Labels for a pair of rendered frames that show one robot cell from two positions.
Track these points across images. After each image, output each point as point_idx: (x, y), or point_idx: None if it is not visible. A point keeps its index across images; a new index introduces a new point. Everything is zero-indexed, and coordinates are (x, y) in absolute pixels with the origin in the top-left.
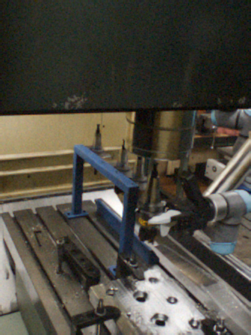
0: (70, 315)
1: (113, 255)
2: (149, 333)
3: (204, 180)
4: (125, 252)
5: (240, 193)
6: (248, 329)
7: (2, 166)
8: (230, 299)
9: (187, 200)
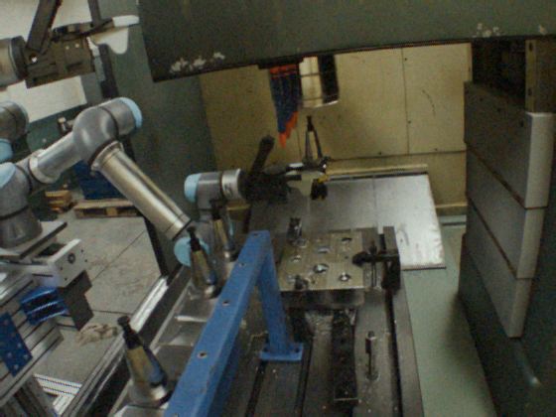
0: (385, 316)
1: (270, 383)
2: (342, 243)
3: None
4: (291, 305)
5: (200, 173)
6: (192, 332)
7: None
8: None
9: (264, 170)
